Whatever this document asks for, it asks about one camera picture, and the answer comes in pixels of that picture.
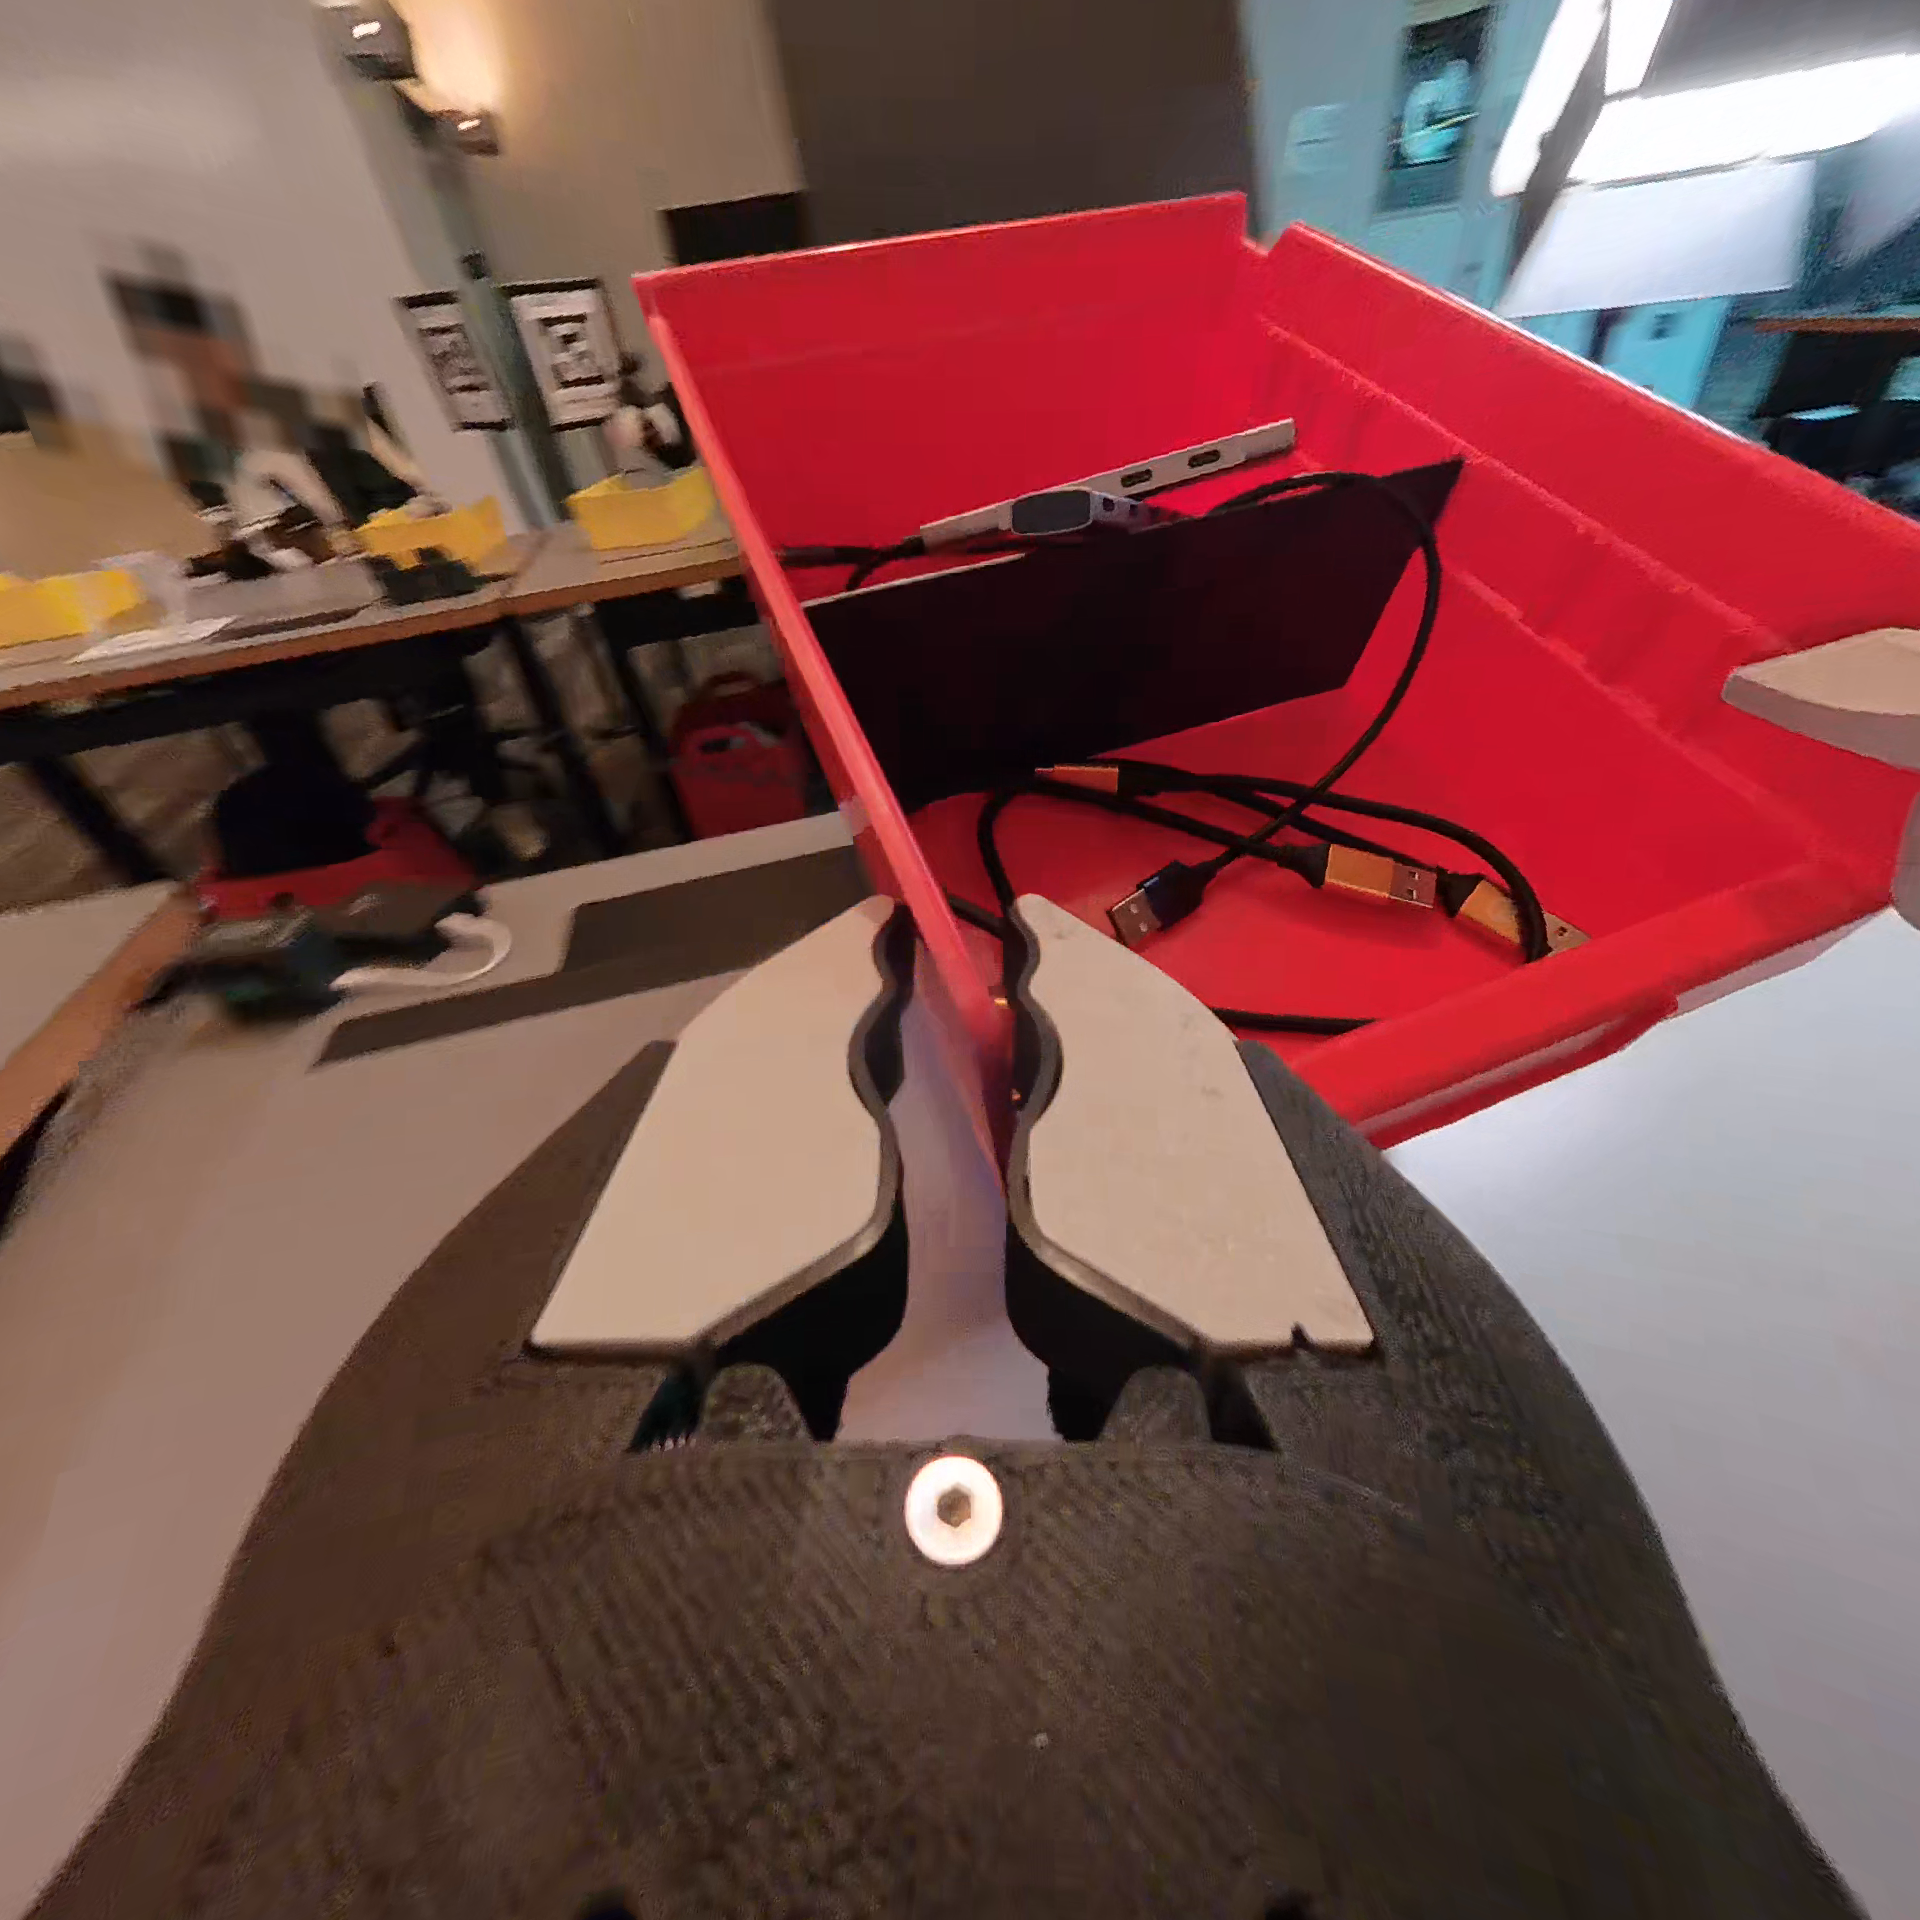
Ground red plastic bin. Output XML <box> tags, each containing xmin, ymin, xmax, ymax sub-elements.
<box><xmin>632</xmin><ymin>190</ymin><xmax>1920</xmax><ymax>1155</ymax></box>

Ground black braided usb-c cable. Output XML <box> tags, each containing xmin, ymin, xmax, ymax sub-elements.
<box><xmin>945</xmin><ymin>471</ymin><xmax>1596</xmax><ymax>1043</ymax></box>

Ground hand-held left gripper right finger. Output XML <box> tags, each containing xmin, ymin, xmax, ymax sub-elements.
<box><xmin>1001</xmin><ymin>895</ymin><xmax>1379</xmax><ymax>1366</ymax></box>

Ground red bag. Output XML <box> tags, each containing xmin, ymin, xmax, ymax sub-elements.
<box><xmin>667</xmin><ymin>672</ymin><xmax>816</xmax><ymax>840</ymax></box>

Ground yellow plastic bin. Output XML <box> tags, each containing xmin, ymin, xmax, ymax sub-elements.
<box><xmin>355</xmin><ymin>497</ymin><xmax>510</xmax><ymax>574</ymax></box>
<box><xmin>568</xmin><ymin>462</ymin><xmax>720</xmax><ymax>553</ymax></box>
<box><xmin>0</xmin><ymin>567</ymin><xmax>149</xmax><ymax>649</ymax></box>

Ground grey double door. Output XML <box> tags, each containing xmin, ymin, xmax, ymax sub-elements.
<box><xmin>1252</xmin><ymin>0</ymin><xmax>1502</xmax><ymax>226</ymax></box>

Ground wooden table with black legs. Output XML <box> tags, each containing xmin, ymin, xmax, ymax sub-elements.
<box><xmin>0</xmin><ymin>516</ymin><xmax>760</xmax><ymax>887</ymax></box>

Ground dark bag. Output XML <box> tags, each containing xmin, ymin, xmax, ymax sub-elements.
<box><xmin>194</xmin><ymin>748</ymin><xmax>485</xmax><ymax>922</ymax></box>

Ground black board with wooden edge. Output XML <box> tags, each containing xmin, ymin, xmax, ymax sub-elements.
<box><xmin>761</xmin><ymin>0</ymin><xmax>1250</xmax><ymax>260</ymax></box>

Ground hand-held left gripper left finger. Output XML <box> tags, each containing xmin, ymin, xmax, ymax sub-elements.
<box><xmin>528</xmin><ymin>897</ymin><xmax>914</xmax><ymax>1366</ymax></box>

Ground studio light panel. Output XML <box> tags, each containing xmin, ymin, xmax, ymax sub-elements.
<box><xmin>1489</xmin><ymin>0</ymin><xmax>1920</xmax><ymax>321</ymax></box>

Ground framed tag poster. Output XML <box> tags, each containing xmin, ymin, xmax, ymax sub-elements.
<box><xmin>394</xmin><ymin>288</ymin><xmax>513</xmax><ymax>434</ymax></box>
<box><xmin>504</xmin><ymin>278</ymin><xmax>625</xmax><ymax>433</ymax></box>

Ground grey usb hub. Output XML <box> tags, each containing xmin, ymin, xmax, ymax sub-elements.
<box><xmin>914</xmin><ymin>418</ymin><xmax>1300</xmax><ymax>553</ymax></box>

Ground black bin divider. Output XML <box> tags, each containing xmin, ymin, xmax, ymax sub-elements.
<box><xmin>804</xmin><ymin>458</ymin><xmax>1465</xmax><ymax>817</ymax></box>

